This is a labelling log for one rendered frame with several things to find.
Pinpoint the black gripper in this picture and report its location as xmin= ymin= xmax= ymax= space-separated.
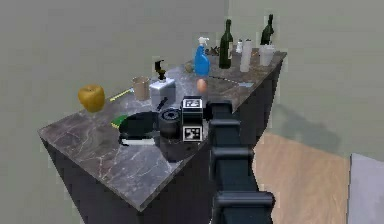
xmin=120 ymin=107 xmax=188 ymax=162

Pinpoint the dark marble-top kitchen counter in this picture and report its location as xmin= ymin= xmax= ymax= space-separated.
xmin=37 ymin=49 xmax=288 ymax=224

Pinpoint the black round pan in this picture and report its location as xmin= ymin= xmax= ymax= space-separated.
xmin=118 ymin=111 xmax=160 ymax=141

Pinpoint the green sponge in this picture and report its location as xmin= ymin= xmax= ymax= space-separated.
xmin=110 ymin=114 xmax=130 ymax=130

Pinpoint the short black stick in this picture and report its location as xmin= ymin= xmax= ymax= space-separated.
xmin=156 ymin=96 xmax=169 ymax=111

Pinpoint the beige cup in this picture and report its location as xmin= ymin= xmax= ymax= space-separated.
xmin=131 ymin=76 xmax=151 ymax=102

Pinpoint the white soap dispenser black pump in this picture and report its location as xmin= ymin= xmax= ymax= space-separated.
xmin=148 ymin=59 xmax=177 ymax=108

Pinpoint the yellow apple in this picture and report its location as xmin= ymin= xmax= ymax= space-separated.
xmin=77 ymin=83 xmax=106 ymax=114

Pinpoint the brown egg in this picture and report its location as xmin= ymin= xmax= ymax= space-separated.
xmin=196 ymin=78 xmax=208 ymax=94

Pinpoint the blue spray bottle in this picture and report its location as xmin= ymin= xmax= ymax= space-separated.
xmin=193 ymin=36 xmax=212 ymax=78

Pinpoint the small dark brown object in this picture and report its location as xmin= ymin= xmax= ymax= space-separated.
xmin=204 ymin=46 xmax=221 ymax=57

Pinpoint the dark green wine bottle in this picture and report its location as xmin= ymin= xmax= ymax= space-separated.
xmin=218 ymin=18 xmax=235 ymax=70
xmin=260 ymin=13 xmax=275 ymax=46

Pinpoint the white cup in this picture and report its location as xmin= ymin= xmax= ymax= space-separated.
xmin=258 ymin=44 xmax=276 ymax=67

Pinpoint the yellow-handled thin utensil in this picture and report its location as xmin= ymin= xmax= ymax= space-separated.
xmin=109 ymin=87 xmax=135 ymax=102

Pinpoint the thin black-handled grey spatula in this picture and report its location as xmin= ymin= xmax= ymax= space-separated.
xmin=207 ymin=75 xmax=255 ymax=89

